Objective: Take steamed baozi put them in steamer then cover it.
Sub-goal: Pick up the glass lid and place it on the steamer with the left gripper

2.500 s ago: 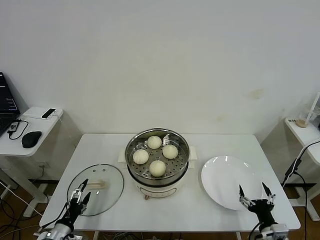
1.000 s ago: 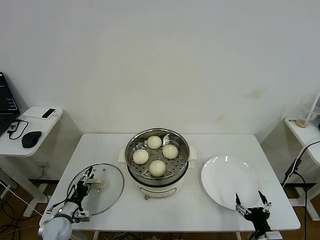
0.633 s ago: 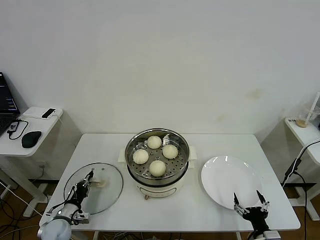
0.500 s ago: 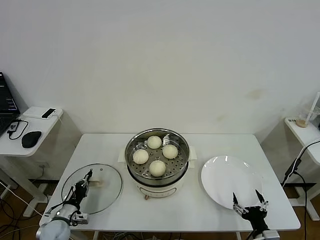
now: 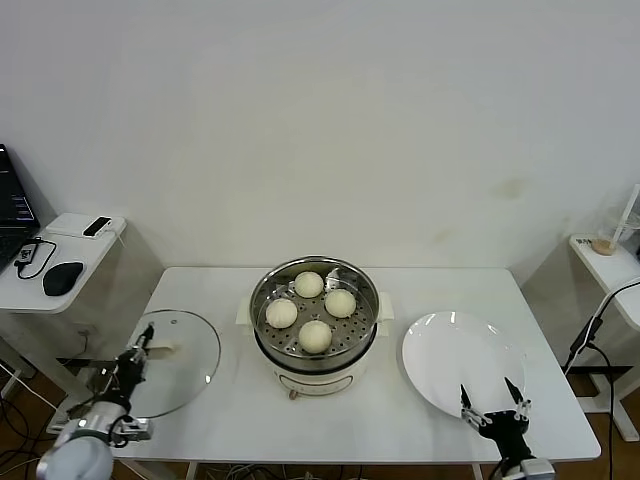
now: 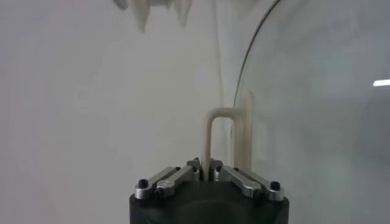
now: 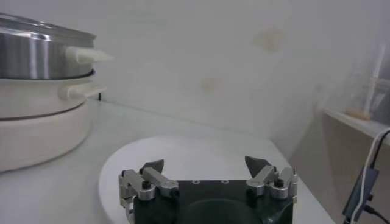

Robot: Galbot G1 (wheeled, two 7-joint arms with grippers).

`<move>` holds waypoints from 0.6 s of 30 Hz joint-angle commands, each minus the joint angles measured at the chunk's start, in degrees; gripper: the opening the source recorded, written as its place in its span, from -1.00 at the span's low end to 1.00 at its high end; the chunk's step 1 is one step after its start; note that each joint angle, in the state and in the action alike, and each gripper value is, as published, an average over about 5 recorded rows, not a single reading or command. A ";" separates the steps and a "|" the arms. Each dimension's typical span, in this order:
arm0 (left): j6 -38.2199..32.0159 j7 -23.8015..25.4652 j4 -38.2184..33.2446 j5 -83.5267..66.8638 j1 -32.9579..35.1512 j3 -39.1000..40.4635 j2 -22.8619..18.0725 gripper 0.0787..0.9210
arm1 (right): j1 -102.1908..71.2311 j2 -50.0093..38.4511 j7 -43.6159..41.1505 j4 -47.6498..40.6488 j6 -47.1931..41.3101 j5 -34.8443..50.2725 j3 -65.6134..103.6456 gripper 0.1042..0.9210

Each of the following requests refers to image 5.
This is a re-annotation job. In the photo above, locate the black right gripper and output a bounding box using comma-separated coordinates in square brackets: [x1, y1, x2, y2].
[458, 376, 534, 464]

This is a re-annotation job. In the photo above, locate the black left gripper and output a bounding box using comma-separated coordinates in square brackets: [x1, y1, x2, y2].
[112, 323, 155, 404]

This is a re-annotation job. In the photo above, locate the glass pot lid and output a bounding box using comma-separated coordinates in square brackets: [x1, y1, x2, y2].
[117, 309, 222, 420]

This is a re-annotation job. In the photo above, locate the white steamed baozi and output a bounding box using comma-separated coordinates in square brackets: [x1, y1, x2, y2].
[265, 298, 300, 330]
[293, 270, 325, 300]
[324, 288, 358, 320]
[297, 319, 333, 355]

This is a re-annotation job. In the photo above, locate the steel steamer basket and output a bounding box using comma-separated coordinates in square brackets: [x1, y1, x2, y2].
[249, 255, 381, 362]

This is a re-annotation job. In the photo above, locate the black table foot bar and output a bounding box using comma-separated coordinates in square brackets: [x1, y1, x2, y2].
[56, 356, 120, 370]
[563, 366, 635, 377]

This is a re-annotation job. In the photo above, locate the white round plate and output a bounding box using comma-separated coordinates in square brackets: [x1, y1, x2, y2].
[402, 311, 528, 420]

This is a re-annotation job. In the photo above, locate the white side table with laptop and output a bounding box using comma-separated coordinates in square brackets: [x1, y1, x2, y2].
[0, 213, 162, 436]

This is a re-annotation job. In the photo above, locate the black computer mouse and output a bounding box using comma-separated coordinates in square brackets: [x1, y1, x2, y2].
[42, 260, 85, 297]

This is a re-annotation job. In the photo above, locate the small black white device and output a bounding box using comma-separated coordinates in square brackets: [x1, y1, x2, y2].
[82, 216, 114, 239]

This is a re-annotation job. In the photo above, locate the flat white box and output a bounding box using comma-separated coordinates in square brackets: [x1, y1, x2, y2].
[47, 212, 127, 240]

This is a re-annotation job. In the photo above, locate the cream electric cooker base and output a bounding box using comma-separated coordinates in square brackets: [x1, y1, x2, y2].
[235, 293, 396, 401]

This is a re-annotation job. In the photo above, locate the white side table with cup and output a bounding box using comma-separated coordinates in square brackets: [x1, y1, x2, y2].
[522, 233, 640, 444]

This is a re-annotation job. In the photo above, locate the black laptop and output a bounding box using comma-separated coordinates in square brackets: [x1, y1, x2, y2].
[0, 143, 44, 279]

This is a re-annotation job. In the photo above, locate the clear plastic container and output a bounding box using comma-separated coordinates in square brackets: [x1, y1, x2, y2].
[597, 184, 640, 251]

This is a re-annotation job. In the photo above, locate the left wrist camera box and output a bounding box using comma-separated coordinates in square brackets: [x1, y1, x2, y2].
[112, 417, 152, 444]

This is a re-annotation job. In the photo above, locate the black cable with plug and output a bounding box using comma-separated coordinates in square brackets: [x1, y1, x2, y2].
[563, 280, 640, 480]

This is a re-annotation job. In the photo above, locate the white floor cable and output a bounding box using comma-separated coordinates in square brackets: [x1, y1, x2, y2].
[0, 360, 71, 421]

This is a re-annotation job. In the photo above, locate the black floor cable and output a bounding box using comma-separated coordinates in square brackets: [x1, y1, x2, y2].
[0, 394, 51, 480]

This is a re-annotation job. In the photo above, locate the black usb hub with cable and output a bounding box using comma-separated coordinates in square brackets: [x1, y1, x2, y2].
[16, 237, 59, 281]

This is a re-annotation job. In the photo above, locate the grey cable bundle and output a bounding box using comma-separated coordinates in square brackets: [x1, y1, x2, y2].
[199, 462, 301, 480]

